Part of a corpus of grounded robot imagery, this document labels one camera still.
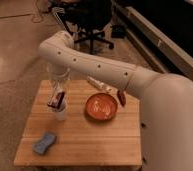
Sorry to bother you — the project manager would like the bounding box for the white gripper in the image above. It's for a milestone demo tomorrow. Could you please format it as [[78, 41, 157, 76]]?
[[47, 77, 70, 109]]

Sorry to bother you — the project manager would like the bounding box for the black box on floor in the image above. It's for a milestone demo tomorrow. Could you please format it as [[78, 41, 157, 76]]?
[[111, 25, 126, 38]]

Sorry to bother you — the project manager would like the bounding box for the dark red oblong object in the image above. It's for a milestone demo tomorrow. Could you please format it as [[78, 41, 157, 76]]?
[[117, 90, 126, 107]]

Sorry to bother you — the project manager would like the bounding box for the wooden table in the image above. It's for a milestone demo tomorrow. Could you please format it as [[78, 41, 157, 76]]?
[[14, 80, 141, 166]]

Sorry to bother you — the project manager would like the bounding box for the orange ceramic bowl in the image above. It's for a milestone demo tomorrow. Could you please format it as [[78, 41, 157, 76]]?
[[85, 93, 118, 121]]

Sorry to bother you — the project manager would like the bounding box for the long metal wall rail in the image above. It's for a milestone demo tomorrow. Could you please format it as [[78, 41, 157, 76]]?
[[113, 2, 193, 81]]

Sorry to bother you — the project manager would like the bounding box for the translucent plastic cup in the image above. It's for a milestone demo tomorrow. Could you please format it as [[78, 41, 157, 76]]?
[[52, 100, 67, 121]]

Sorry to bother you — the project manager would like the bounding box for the blue sponge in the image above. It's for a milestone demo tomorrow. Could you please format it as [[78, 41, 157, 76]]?
[[33, 132, 56, 155]]

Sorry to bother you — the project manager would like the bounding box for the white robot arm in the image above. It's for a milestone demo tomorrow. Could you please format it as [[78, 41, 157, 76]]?
[[38, 31, 193, 171]]

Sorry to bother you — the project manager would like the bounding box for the black office chair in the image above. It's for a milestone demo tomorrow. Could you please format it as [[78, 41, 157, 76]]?
[[51, 0, 114, 53]]

